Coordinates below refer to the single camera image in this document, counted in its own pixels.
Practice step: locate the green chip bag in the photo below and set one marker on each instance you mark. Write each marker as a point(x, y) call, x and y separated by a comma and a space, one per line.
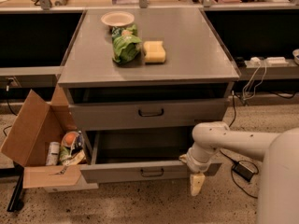
point(126, 44)

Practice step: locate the orange snack bag in box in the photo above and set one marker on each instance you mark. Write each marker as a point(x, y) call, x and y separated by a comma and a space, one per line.
point(71, 149)

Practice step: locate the white can in box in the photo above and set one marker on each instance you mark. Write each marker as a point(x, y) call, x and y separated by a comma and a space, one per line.
point(53, 154)

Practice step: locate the black power adapter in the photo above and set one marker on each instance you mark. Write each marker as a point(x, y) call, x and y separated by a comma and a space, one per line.
point(243, 171)

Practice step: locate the white paper bowl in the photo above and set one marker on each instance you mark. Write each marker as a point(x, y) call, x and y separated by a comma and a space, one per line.
point(117, 19)

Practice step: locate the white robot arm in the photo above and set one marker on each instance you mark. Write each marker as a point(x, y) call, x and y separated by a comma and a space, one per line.
point(278, 198)

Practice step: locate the black table leg left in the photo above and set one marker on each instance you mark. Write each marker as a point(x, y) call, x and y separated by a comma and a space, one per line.
point(16, 203)

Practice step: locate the grey top drawer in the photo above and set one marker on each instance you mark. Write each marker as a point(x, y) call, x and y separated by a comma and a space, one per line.
point(152, 114)

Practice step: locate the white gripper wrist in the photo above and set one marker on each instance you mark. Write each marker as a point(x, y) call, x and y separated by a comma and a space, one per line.
point(196, 166)

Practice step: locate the grey drawer cabinet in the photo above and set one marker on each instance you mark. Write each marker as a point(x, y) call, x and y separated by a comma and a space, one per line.
point(196, 66)

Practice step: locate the grey drawer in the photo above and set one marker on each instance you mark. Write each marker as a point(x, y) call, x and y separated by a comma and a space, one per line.
point(138, 155)
point(152, 114)

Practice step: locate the white power strip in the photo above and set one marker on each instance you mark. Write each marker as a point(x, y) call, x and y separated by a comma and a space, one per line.
point(270, 61)

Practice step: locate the brown cardboard box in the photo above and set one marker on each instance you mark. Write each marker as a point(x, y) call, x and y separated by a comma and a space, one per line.
point(37, 125)

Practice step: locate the yellow sponge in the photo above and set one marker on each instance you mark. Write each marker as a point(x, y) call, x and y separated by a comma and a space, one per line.
point(154, 52)

